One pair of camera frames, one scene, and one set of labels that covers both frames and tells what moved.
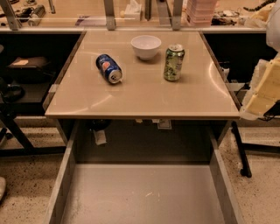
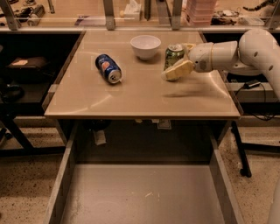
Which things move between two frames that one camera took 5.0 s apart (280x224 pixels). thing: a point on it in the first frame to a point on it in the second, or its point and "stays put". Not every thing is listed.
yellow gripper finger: (264, 89) to (200, 55)
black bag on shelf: (29, 69) stays put
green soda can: (173, 62) stays put
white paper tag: (100, 136) stays put
